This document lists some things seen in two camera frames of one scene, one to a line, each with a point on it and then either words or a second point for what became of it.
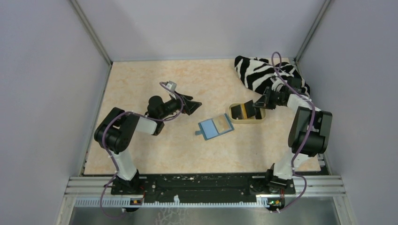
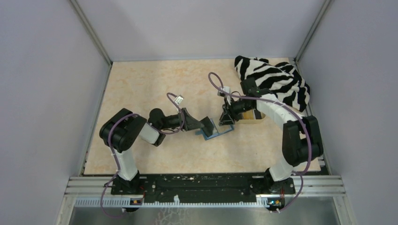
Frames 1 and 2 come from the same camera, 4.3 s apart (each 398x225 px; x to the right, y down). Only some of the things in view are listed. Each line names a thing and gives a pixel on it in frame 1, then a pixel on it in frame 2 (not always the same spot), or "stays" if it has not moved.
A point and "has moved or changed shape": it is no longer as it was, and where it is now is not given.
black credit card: x=250 y=108 has moved or changed shape
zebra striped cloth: x=258 y=73 stays
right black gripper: x=264 y=101 → x=226 y=118
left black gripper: x=189 y=107 → x=190 y=123
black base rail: x=135 y=188 stays
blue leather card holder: x=217 y=125 stays
